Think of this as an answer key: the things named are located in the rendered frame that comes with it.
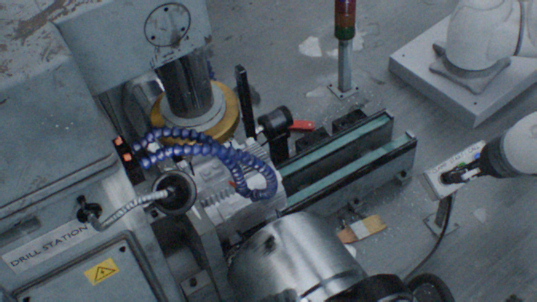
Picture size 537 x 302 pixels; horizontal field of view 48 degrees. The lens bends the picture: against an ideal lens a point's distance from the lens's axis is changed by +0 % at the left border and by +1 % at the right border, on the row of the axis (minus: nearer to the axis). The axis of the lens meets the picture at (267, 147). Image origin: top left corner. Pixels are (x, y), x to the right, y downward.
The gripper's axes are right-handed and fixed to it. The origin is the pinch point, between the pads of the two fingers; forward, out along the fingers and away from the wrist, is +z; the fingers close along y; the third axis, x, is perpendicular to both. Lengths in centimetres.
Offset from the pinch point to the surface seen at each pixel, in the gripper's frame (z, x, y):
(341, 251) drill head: -3.2, 1.4, 32.2
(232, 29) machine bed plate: 80, -78, 3
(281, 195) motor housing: 16.7, -14.8, 32.5
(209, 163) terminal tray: 16, -29, 44
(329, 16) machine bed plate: 73, -65, -29
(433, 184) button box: 4.8, -0.4, 3.3
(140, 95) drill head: 28, -54, 49
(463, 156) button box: 4.7, -2.5, -6.7
